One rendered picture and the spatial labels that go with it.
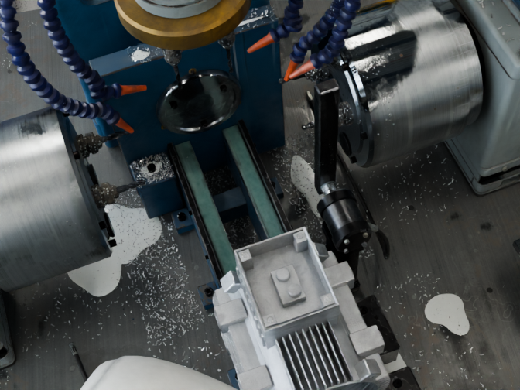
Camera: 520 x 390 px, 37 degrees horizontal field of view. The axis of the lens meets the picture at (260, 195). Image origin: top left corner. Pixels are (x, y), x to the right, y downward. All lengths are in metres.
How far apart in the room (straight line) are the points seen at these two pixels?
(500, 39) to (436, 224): 0.38
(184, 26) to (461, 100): 0.46
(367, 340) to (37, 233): 0.48
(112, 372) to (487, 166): 0.95
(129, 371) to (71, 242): 0.58
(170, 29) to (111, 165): 0.60
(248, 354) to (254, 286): 0.09
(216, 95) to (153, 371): 0.79
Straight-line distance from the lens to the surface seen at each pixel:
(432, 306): 1.37
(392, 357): 1.30
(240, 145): 1.38
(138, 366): 0.60
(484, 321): 1.38
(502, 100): 1.27
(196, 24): 1.00
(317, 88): 1.03
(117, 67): 1.23
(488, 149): 1.38
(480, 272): 1.41
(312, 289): 1.02
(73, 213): 1.13
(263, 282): 1.03
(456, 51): 1.22
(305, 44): 1.14
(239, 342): 1.05
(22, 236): 1.14
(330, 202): 1.17
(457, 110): 1.24
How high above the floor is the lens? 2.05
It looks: 59 degrees down
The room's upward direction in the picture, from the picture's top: 7 degrees counter-clockwise
